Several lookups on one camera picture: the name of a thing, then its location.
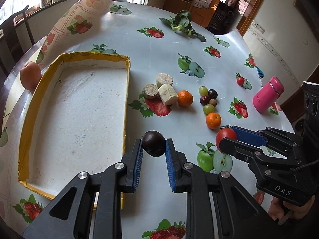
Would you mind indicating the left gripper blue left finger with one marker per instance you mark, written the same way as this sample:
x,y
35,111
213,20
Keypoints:
x,y
133,162

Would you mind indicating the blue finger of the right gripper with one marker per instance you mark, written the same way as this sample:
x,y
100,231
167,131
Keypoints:
x,y
249,137
241,151

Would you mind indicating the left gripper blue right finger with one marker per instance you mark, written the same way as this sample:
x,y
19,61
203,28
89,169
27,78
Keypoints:
x,y
178,178

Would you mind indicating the large red tomato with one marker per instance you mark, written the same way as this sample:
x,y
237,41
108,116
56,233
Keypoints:
x,y
224,132

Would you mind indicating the dark purple plum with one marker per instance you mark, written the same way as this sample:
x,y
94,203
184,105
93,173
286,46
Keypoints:
x,y
154,143

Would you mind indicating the orange mandarin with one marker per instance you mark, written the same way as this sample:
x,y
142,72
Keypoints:
x,y
185,98
213,120

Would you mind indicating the green grape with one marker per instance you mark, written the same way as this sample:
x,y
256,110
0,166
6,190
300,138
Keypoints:
x,y
207,109
203,91

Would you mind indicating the small dark plum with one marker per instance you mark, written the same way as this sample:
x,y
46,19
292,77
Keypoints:
x,y
212,94

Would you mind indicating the white foam tray yellow rim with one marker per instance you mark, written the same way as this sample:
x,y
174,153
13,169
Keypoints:
x,y
75,121

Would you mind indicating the person right hand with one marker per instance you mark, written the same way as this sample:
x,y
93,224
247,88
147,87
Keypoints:
x,y
282,210

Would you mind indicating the pink thermos bottle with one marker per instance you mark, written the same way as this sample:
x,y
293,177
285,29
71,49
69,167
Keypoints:
x,y
268,95

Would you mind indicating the small cherry tomato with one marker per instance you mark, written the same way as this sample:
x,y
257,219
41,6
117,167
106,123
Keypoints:
x,y
240,81

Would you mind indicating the fruit print tablecloth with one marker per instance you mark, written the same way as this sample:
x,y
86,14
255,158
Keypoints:
x,y
135,31

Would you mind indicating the red apple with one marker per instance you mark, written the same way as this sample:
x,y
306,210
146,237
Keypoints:
x,y
30,76

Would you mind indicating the green leafy vegetable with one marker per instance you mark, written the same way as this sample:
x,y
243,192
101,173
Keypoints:
x,y
182,22

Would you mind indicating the dark wooden chair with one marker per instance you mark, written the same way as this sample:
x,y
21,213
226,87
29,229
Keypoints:
x,y
10,43

